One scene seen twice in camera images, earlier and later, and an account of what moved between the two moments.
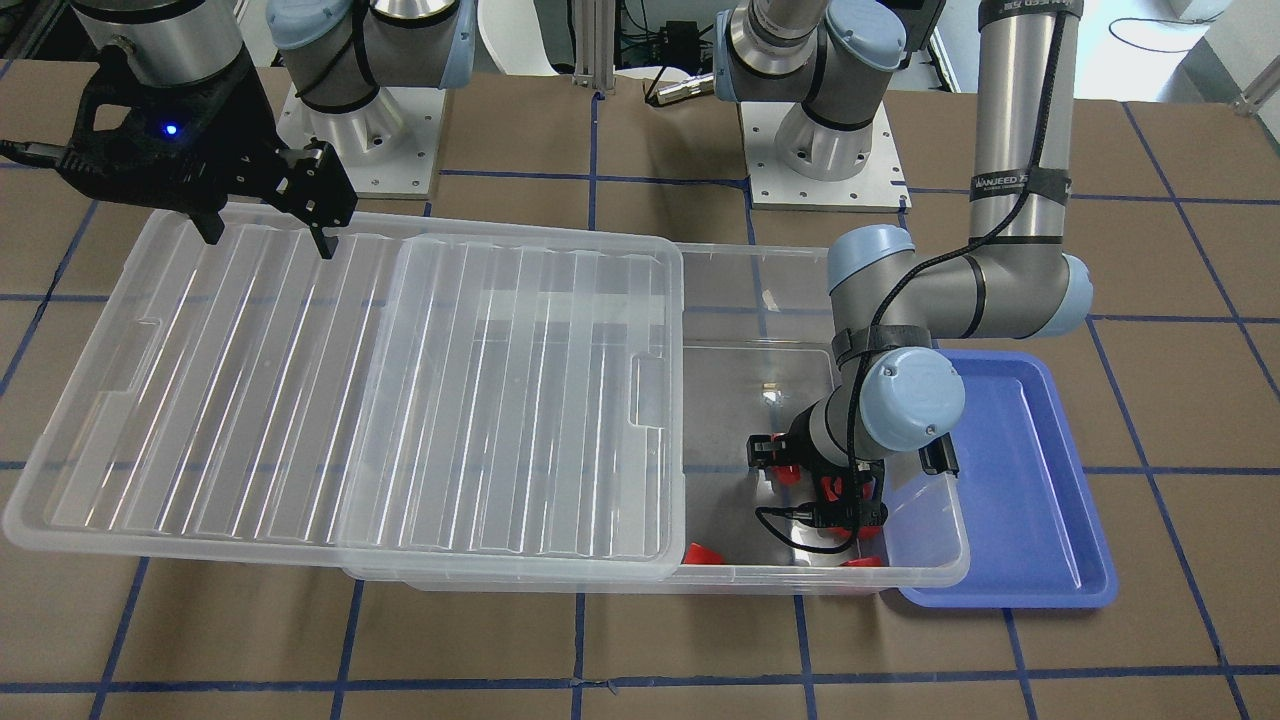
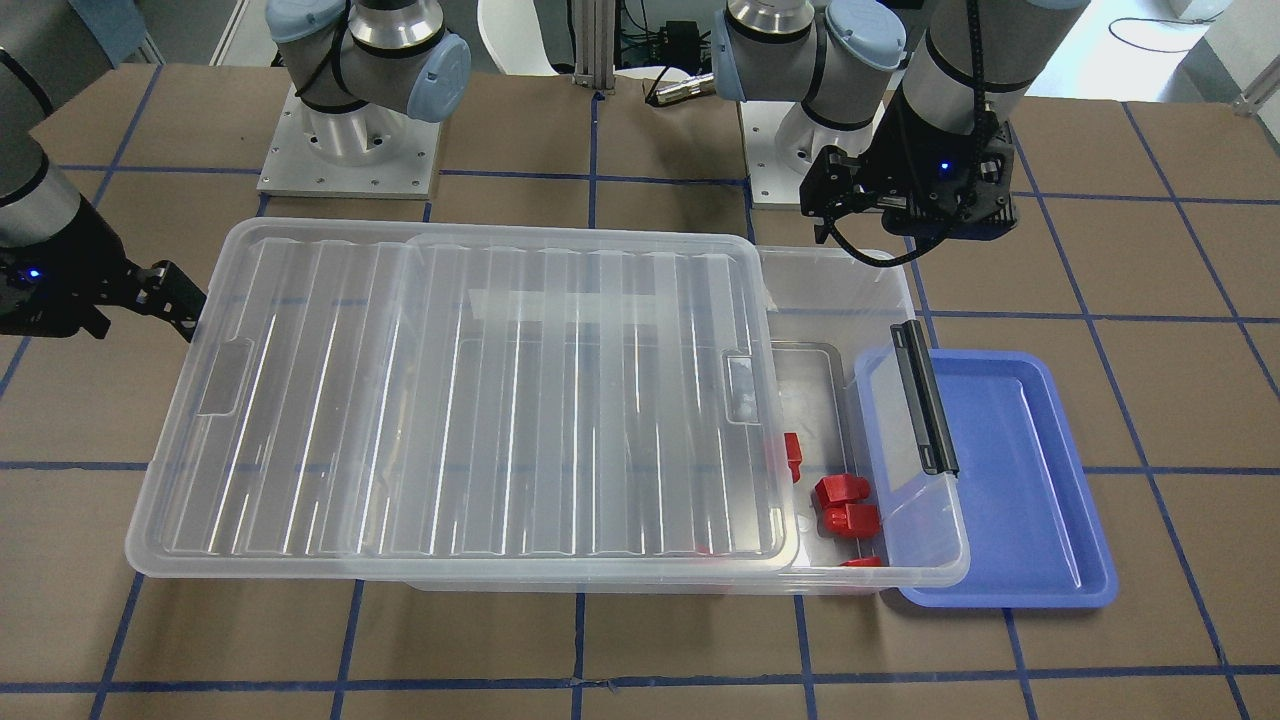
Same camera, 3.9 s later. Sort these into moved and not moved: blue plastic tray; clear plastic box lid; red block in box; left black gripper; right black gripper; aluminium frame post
Moved: clear plastic box lid; left black gripper; right black gripper
Not moved: blue plastic tray; red block in box; aluminium frame post
